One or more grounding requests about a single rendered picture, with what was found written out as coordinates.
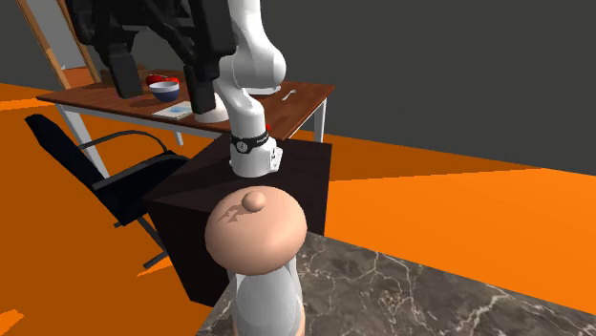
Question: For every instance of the blue and white bowl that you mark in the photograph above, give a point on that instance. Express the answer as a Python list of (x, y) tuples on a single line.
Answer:
[(165, 90)]

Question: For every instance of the pale blue booklet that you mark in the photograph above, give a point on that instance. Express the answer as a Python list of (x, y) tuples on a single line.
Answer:
[(174, 111)]

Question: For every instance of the dark robot stand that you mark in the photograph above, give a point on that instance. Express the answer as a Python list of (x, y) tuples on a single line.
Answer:
[(279, 186)]

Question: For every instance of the beige and clear pepper mill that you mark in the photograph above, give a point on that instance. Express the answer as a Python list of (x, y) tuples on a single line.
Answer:
[(256, 232)]

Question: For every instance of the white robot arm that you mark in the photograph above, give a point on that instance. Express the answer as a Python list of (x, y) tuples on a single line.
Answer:
[(251, 116)]

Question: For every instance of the black office chair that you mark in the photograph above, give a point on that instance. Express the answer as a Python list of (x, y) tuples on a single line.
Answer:
[(123, 186)]

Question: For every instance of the white plate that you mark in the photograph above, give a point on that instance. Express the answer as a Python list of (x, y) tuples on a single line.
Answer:
[(268, 90)]

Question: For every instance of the brown table with white legs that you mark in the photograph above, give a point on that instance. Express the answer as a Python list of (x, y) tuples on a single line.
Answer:
[(291, 111)]

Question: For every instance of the white round vessel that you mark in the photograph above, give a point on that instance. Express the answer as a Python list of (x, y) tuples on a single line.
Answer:
[(210, 115)]

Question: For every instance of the wooden frame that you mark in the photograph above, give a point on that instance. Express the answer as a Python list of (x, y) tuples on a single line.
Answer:
[(52, 60)]

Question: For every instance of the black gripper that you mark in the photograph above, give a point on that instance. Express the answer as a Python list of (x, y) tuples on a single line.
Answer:
[(144, 11)]

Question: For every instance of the red round object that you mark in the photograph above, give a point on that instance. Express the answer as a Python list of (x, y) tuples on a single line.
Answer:
[(156, 78)]

